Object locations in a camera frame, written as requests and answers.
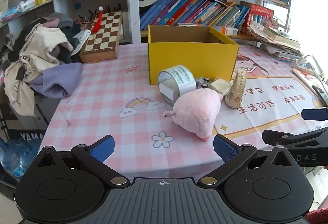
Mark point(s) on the stack of papers and booklets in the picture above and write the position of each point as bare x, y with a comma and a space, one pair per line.
276, 42

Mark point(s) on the wooden chessboard box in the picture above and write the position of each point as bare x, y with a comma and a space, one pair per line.
102, 34

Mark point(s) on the red tassel ornament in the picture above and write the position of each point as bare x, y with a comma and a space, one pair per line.
98, 24

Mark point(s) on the pink wall poster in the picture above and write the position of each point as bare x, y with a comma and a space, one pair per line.
310, 3

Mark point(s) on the cream garment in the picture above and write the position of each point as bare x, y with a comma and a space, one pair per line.
35, 49

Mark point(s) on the cream smartwatch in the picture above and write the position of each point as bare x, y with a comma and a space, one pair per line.
239, 80

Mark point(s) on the grey toy car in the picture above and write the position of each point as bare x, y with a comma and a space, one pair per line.
203, 82

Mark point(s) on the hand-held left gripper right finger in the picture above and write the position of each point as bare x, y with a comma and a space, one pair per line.
225, 149

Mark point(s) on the black case white lettering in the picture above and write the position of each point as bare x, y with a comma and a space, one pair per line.
28, 135

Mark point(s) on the row of colourful books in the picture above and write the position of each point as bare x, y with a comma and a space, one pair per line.
189, 10

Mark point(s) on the red boxed book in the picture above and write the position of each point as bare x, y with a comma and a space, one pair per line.
258, 16

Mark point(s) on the clear packing tape roll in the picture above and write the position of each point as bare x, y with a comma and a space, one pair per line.
180, 72

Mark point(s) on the blue water bottle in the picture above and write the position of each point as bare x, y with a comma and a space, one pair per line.
9, 160
29, 154

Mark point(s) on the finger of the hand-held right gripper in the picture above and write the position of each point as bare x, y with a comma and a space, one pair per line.
314, 114
294, 140

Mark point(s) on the yellow cardboard box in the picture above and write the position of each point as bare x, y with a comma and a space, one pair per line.
192, 60

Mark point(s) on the lavender garment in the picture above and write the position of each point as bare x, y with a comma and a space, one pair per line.
61, 78

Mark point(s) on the pink plush toy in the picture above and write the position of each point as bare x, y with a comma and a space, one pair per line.
194, 111

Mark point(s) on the orange and white small box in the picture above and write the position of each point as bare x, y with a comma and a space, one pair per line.
226, 30

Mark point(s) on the person's red clothing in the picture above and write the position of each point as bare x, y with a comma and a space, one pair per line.
319, 216

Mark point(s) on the flat printed small box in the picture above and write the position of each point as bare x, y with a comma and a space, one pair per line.
191, 24

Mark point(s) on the white cloth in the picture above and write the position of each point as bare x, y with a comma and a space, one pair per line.
80, 39

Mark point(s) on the white power strip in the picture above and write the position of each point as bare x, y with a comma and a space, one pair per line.
303, 65

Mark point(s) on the small cream cube charger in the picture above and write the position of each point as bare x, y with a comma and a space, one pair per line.
220, 85

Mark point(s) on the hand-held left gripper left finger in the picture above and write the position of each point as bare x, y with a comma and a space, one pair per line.
102, 149

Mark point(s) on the blue packet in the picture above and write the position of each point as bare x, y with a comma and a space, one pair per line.
10, 14

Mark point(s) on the pink checked tablecloth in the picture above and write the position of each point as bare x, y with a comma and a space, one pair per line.
107, 90

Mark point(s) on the pink flat booklet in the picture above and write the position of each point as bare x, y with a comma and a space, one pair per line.
310, 80

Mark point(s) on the white bookshelf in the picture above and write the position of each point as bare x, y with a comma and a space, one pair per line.
133, 8

